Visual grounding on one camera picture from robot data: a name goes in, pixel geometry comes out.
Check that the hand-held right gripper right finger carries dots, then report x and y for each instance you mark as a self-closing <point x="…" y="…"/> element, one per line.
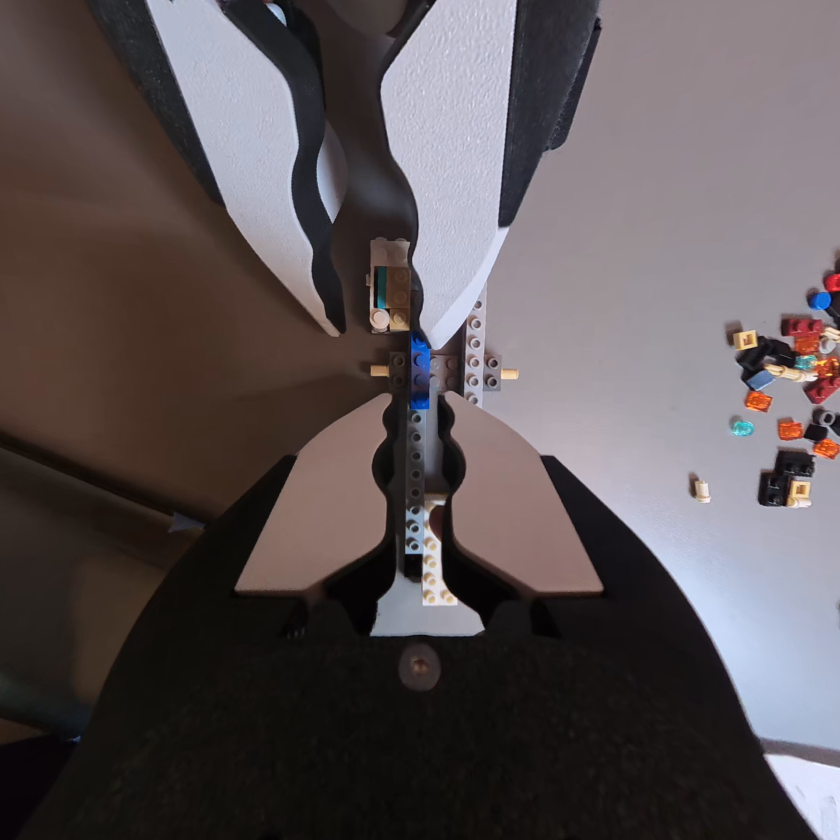
<point x="525" y="518"/>

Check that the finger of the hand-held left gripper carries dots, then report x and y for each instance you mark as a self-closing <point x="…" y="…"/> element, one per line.
<point x="243" y="131"/>
<point x="453" y="164"/>

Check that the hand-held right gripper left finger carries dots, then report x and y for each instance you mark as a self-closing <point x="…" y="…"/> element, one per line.
<point x="315" y="518"/>

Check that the long grey lego build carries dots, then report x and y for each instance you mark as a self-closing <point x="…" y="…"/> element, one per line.
<point x="474" y="354"/>

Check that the blue lego plate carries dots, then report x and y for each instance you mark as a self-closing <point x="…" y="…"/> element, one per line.
<point x="420" y="367"/>

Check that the tan round lego piece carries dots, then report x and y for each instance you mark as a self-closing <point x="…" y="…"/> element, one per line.
<point x="702" y="489"/>

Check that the teal round lego stud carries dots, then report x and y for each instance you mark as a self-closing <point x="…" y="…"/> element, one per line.
<point x="741" y="428"/>

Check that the pile of small lego pieces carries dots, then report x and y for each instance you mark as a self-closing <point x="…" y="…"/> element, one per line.
<point x="800" y="367"/>

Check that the blue tape scrap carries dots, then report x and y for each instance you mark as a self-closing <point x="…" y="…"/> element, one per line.
<point x="184" y="523"/>

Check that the black glossy tray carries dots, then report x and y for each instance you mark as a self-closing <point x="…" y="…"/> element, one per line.
<point x="65" y="590"/>

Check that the white printed paper bag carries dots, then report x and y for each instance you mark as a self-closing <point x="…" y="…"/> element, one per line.
<point x="810" y="797"/>

